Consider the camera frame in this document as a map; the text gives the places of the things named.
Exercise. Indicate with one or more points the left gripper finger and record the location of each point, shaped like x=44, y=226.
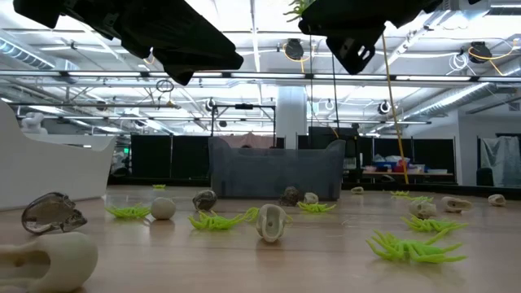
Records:
x=177, y=67
x=191, y=40

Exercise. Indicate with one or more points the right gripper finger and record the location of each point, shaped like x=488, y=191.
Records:
x=346, y=16

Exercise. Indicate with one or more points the brown translucent toy skull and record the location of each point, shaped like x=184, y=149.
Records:
x=204, y=199
x=53, y=213
x=290, y=196

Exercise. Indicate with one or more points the beige toy skull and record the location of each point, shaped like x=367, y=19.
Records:
x=163, y=208
x=496, y=199
x=357, y=190
x=423, y=208
x=270, y=221
x=310, y=198
x=49, y=260
x=456, y=204

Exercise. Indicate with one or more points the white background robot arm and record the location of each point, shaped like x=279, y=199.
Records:
x=32, y=122

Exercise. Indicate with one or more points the long light bar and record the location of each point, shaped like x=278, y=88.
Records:
x=264, y=75

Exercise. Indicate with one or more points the black partition panels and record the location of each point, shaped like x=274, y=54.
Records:
x=163, y=158

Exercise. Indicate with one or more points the pink cloth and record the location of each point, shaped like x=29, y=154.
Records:
x=248, y=140

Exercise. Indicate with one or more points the blue storage bin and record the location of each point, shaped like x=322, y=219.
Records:
x=384, y=166

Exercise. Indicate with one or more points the dark grey translucent bin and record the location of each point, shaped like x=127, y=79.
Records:
x=277, y=171

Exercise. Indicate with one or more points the wooden table with bins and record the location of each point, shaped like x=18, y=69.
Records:
x=407, y=174

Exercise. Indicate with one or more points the white plastic bin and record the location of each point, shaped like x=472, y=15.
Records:
x=49, y=171

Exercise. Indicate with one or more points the grey tarp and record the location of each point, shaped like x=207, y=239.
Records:
x=502, y=160

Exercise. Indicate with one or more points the black metal stand frame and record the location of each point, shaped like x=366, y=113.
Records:
x=244, y=106

